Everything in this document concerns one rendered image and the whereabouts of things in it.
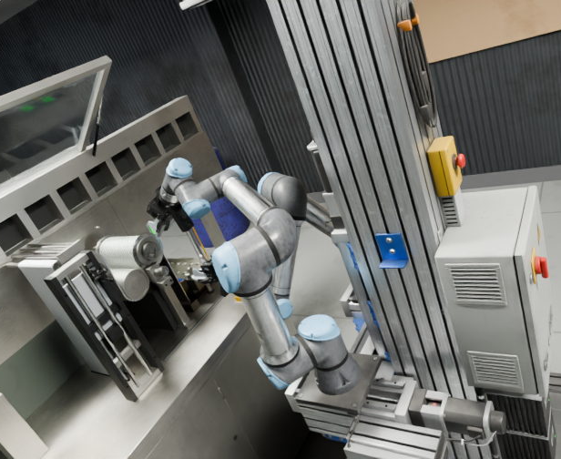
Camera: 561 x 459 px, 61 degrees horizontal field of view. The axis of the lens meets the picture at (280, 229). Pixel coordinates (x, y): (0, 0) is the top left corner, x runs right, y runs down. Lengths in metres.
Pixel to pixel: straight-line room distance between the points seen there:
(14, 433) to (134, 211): 1.04
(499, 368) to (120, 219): 1.65
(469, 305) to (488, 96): 2.82
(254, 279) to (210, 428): 0.89
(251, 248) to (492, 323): 0.65
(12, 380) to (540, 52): 3.62
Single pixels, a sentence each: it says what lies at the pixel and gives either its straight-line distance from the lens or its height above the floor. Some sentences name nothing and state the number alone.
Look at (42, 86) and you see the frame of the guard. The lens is 1.73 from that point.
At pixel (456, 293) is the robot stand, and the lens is 1.32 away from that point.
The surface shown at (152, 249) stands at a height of 1.25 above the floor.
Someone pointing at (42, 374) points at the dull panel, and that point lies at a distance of 2.16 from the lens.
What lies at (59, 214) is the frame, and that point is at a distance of 2.17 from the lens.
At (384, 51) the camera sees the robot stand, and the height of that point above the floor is 1.74.
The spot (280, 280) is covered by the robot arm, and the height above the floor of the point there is 1.11.
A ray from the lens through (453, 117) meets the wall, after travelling 4.10.
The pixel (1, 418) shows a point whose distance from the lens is 1.83.
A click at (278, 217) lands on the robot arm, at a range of 1.21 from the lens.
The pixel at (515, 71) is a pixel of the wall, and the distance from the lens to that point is 3.94.
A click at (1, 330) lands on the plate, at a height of 1.24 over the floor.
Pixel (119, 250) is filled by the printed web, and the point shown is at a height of 1.29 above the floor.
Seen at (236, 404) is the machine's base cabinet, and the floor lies 0.62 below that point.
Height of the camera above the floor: 1.92
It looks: 24 degrees down
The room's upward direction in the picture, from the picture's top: 22 degrees counter-clockwise
